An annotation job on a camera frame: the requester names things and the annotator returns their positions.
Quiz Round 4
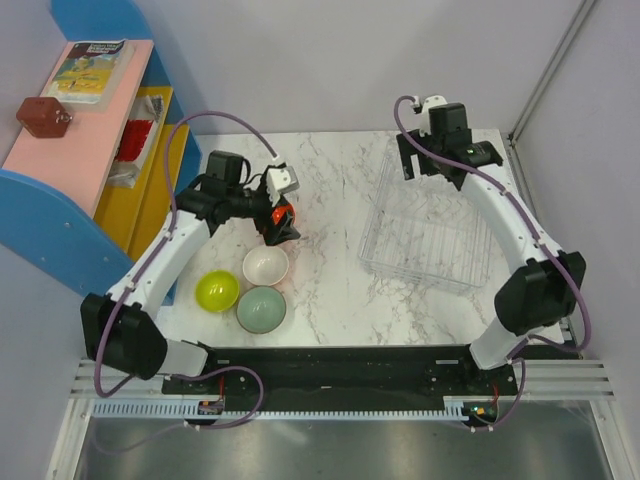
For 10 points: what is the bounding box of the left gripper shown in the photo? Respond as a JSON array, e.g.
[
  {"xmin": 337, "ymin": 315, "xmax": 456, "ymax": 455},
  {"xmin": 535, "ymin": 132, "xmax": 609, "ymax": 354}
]
[{"xmin": 226, "ymin": 178, "xmax": 299, "ymax": 245}]

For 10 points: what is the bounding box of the clear wire dish rack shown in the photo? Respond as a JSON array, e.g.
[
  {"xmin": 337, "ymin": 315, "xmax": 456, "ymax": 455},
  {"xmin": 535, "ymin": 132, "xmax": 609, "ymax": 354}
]
[{"xmin": 359, "ymin": 139, "xmax": 493, "ymax": 293}]

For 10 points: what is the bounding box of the orange bowl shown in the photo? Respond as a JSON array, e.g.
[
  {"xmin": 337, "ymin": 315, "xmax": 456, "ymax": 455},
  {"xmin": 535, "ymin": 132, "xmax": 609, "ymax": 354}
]
[{"xmin": 271, "ymin": 203, "xmax": 296, "ymax": 229}]

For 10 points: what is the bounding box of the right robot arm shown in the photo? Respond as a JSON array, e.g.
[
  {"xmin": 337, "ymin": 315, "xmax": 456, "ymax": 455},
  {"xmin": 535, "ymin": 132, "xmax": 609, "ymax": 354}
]
[{"xmin": 395, "ymin": 95, "xmax": 591, "ymax": 394}]

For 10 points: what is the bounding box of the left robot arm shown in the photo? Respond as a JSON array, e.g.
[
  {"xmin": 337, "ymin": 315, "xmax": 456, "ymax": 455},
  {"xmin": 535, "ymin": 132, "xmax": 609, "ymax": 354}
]
[{"xmin": 80, "ymin": 151, "xmax": 300, "ymax": 393}]

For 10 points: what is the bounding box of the white bowl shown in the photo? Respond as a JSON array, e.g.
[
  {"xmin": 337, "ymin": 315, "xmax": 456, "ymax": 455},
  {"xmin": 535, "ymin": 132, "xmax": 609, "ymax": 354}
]
[{"xmin": 242, "ymin": 245, "xmax": 290, "ymax": 286}]

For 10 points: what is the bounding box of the pale green bowl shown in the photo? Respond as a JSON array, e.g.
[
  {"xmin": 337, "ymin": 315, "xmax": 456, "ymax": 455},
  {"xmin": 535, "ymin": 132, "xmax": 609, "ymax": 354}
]
[{"xmin": 236, "ymin": 286, "xmax": 287, "ymax": 334}]

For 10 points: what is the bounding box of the lime green bowl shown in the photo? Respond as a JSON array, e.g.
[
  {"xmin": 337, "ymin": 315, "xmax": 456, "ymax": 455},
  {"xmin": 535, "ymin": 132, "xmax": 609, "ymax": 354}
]
[{"xmin": 195, "ymin": 270, "xmax": 240, "ymax": 313}]

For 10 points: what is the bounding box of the red white brush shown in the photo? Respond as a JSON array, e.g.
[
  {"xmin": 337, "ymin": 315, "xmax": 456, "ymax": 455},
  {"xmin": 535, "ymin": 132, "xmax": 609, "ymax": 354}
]
[{"xmin": 107, "ymin": 95, "xmax": 165, "ymax": 188}]

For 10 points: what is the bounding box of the blue pink yellow shelf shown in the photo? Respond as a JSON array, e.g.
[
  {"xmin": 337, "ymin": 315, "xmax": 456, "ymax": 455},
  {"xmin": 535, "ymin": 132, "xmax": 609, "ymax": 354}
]
[{"xmin": 1, "ymin": 1, "xmax": 202, "ymax": 296}]

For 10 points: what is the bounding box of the illustrated book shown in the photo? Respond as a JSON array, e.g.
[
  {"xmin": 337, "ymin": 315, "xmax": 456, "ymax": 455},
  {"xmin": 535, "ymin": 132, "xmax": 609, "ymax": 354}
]
[{"xmin": 43, "ymin": 39, "xmax": 135, "ymax": 112}]

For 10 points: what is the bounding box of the brown perforated box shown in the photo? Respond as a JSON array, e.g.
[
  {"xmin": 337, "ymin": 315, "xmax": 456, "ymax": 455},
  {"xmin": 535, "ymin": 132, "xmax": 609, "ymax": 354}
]
[{"xmin": 16, "ymin": 97, "xmax": 71, "ymax": 139}]

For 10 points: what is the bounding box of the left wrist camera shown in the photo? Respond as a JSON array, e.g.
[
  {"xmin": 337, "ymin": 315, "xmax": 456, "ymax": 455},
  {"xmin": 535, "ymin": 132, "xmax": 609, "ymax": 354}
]
[{"xmin": 266, "ymin": 165, "xmax": 300, "ymax": 206}]

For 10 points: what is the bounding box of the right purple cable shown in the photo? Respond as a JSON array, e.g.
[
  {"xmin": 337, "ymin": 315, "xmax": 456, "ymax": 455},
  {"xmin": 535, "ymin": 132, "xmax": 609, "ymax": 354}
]
[{"xmin": 392, "ymin": 94, "xmax": 594, "ymax": 434}]

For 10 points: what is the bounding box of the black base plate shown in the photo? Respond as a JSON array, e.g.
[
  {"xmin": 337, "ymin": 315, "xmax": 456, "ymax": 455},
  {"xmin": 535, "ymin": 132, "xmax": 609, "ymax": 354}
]
[{"xmin": 162, "ymin": 346, "xmax": 517, "ymax": 410}]

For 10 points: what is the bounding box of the aluminium corner post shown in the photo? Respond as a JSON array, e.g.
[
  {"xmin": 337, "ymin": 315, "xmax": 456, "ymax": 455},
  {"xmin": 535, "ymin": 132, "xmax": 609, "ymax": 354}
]
[{"xmin": 506, "ymin": 0, "xmax": 599, "ymax": 148}]

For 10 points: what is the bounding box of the white slotted cable duct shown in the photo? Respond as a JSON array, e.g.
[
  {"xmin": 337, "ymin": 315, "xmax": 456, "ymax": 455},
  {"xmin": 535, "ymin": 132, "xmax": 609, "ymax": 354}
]
[{"xmin": 91, "ymin": 399, "xmax": 469, "ymax": 422}]

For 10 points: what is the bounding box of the aluminium frame rail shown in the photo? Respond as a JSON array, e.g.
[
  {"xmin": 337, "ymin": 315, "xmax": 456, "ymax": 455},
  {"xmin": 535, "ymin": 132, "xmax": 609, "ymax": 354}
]
[{"xmin": 47, "ymin": 346, "xmax": 625, "ymax": 479}]

